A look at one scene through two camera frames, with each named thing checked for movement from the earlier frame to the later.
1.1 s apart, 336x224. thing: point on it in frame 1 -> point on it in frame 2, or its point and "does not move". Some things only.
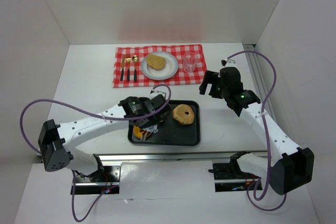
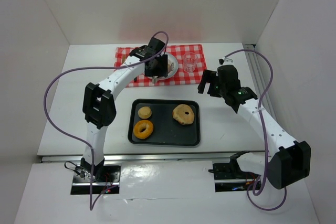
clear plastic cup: (189, 61) does not move
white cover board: (153, 180) does not move
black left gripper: (146, 122) -> (156, 67)
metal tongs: (151, 128) -> (155, 79)
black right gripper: (210, 83) does not move
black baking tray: (170, 132) does not move
